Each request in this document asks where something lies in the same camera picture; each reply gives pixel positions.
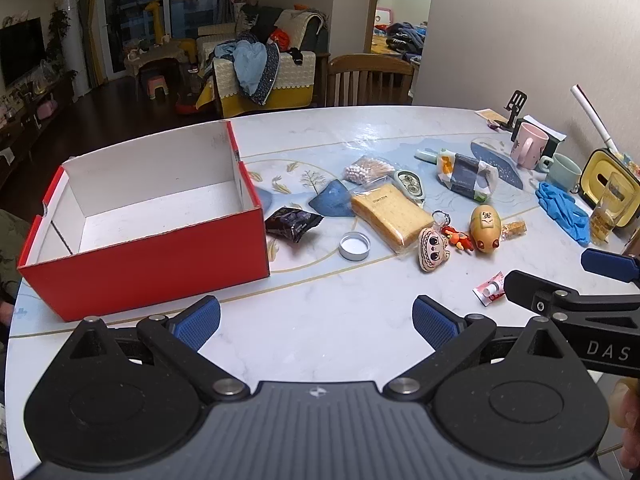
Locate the dark green box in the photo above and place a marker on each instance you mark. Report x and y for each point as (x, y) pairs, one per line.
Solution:
(554, 144)

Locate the white rolled paper tube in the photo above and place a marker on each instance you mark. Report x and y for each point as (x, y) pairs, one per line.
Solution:
(595, 120)

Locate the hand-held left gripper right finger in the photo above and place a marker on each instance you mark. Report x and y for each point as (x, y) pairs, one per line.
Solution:
(432, 322)

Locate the bagged dark blue packet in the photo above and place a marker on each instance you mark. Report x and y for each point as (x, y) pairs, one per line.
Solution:
(470, 176)

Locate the yellow giraffe toy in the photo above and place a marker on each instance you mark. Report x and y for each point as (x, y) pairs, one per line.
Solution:
(156, 17)

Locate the sofa with yellow cover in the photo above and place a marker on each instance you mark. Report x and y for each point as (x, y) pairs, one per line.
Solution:
(295, 80)

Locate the pink item on cabinet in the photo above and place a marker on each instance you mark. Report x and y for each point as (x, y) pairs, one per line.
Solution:
(47, 108)

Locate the blue rubber gloves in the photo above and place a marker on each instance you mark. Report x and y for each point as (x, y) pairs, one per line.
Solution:
(562, 210)

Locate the bed with clothes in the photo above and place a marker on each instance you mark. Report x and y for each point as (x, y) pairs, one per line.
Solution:
(400, 37)

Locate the glass cup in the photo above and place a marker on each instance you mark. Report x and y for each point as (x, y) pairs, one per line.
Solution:
(605, 210)

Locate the small red white packet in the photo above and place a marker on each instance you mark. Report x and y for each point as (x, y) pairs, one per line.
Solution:
(489, 290)

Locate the black snack packet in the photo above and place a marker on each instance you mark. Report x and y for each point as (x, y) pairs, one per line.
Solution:
(292, 224)

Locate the low coffee table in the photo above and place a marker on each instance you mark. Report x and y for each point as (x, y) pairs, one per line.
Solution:
(155, 55)

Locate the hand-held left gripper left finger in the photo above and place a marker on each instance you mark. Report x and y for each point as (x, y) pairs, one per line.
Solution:
(200, 322)

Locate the yellow card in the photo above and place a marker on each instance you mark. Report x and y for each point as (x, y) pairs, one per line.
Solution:
(492, 117)

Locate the bag of cotton swabs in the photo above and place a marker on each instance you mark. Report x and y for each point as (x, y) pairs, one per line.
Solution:
(365, 170)

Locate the white green glue tube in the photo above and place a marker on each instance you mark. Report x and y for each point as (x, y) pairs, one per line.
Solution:
(427, 155)

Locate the pink stool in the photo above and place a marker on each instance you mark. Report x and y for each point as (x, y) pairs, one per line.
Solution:
(157, 85)

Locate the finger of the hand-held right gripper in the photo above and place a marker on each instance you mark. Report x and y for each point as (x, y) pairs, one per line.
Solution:
(607, 265)
(535, 292)

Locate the pink mug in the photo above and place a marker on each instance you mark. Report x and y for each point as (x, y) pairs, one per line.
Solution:
(529, 145)

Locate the pale green mug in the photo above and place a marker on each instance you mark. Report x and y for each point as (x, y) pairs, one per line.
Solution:
(565, 172)

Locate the person's olive jacket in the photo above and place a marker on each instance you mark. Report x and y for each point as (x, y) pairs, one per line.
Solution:
(12, 255)

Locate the red floor toy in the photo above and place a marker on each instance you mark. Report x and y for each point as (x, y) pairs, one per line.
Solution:
(186, 104)

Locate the white standing air conditioner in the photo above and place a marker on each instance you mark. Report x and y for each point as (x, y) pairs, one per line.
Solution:
(74, 40)

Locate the yellow tissue box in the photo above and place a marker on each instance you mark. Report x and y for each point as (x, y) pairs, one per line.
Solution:
(597, 170)

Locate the person's right hand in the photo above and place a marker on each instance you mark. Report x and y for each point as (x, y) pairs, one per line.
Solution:
(631, 425)

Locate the dark television cabinet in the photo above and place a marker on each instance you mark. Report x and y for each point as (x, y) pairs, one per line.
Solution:
(30, 125)

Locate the small orange snack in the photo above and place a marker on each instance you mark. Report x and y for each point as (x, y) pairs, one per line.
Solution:
(515, 229)

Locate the pile of blue clothes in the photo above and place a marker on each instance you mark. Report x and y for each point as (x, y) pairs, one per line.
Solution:
(252, 67)

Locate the black phone stand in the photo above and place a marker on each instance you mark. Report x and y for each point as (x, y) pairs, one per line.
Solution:
(516, 105)

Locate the red cardboard box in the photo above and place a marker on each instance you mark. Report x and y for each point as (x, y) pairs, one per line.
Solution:
(150, 275)

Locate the television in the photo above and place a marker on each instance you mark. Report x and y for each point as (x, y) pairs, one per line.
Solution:
(22, 50)

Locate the wooden chair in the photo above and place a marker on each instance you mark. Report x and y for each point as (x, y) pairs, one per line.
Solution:
(370, 77)

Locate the light blue correction tape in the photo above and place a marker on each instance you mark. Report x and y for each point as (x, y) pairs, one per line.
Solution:
(411, 186)

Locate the bagged sliced bread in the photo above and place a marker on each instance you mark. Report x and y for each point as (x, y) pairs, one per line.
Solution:
(387, 215)

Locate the yellow hamster toy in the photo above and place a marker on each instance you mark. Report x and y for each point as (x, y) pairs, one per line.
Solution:
(485, 230)

